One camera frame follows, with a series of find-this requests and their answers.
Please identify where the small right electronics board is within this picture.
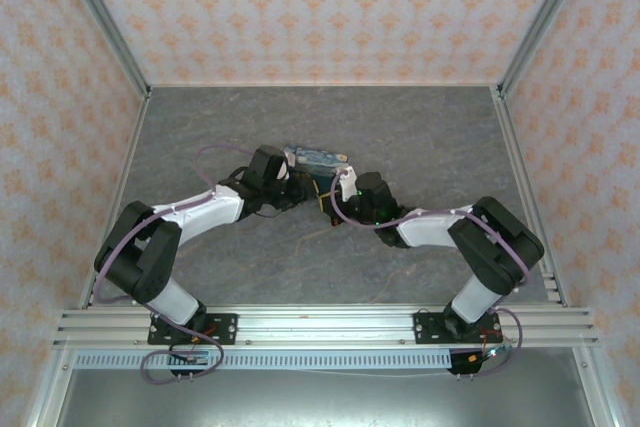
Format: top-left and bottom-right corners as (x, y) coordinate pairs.
(469, 345), (506, 363)

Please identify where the white slotted cable duct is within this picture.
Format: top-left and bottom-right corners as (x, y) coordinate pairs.
(73, 349), (454, 372)

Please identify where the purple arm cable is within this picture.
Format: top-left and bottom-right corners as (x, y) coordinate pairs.
(93, 144), (259, 384)
(332, 170), (532, 379)

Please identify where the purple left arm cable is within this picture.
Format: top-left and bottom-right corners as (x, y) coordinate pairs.
(93, 144), (259, 384)

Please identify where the aluminium table side rail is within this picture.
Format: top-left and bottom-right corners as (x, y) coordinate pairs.
(492, 85), (571, 309)
(79, 91), (153, 309)

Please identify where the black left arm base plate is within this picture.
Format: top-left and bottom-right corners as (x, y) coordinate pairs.
(147, 313), (239, 347)

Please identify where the aluminium table back rail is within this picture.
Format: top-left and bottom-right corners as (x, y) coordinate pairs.
(148, 80), (501, 90)

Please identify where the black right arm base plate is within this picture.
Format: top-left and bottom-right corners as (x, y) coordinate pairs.
(413, 311), (501, 347)

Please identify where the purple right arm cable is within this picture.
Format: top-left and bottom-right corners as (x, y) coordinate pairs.
(332, 170), (532, 379)

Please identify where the aluminium frame post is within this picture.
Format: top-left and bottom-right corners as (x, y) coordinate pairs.
(498, 0), (596, 101)
(52, 0), (153, 98)

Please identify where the starry night print tin box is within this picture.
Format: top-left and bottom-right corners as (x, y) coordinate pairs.
(282, 144), (352, 187)

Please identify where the aluminium mounting rail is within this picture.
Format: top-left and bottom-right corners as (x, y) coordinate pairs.
(52, 304), (600, 350)

